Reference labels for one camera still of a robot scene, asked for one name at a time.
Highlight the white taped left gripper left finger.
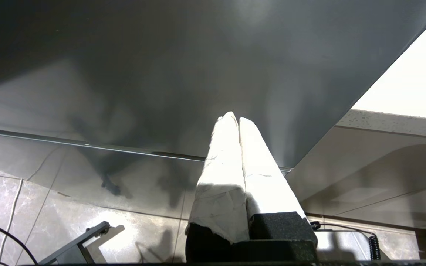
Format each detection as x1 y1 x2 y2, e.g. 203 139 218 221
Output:
185 111 251 263

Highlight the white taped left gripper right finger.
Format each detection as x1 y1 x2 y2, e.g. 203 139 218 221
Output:
239 117 318 241

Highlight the grey under-counter cabinet front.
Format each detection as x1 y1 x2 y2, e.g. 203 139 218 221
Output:
286 125 426 229

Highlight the grey tall cabinet door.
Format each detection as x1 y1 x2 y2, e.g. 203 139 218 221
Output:
0 0 426 173

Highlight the glossy grey kick panel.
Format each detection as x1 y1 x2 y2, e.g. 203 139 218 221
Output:
0 129 207 219

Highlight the black coiled cable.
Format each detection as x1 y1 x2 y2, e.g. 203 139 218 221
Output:
310 221 382 261

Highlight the grey metal bracket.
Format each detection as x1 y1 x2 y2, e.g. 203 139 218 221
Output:
38 221 125 265

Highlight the black floor cable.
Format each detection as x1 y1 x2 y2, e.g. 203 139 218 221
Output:
0 216 39 266

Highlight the white floor cable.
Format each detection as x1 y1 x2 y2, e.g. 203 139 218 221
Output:
0 179 24 266

